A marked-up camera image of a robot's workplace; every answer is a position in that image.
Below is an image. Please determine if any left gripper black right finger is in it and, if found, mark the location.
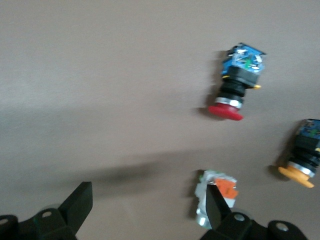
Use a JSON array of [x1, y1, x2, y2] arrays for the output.
[[199, 185, 309, 240]]

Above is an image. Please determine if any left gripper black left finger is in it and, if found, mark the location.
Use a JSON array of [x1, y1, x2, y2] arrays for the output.
[[0, 181, 94, 240]]

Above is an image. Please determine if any white button with orange insert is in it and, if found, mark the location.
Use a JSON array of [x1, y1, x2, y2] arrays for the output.
[[194, 169, 239, 230]]

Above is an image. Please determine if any yellow mushroom push button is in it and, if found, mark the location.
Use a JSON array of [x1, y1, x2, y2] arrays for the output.
[[277, 118, 320, 189]]

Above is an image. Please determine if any red mushroom push button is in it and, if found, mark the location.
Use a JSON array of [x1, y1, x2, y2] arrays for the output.
[[207, 42, 267, 122]]

